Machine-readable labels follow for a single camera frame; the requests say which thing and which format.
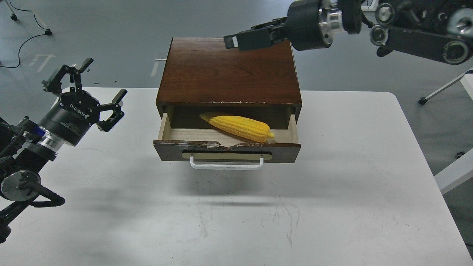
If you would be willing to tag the yellow plastic corn cob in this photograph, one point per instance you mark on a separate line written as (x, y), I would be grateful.
(240, 126)

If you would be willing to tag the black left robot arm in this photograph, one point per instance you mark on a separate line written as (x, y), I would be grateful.
(28, 146)

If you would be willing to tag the dark wooden cabinet box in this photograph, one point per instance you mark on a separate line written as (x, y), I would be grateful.
(203, 72)

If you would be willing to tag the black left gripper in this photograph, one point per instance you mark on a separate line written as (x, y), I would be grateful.
(70, 118)

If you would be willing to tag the white furniture leg with caster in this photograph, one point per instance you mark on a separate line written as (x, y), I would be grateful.
(466, 80)

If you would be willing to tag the wooden drawer with white handle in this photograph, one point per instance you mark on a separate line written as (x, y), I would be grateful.
(210, 144)

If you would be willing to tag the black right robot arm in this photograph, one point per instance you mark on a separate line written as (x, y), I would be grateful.
(440, 30)

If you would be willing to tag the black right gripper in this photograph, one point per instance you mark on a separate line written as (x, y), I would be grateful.
(310, 24)

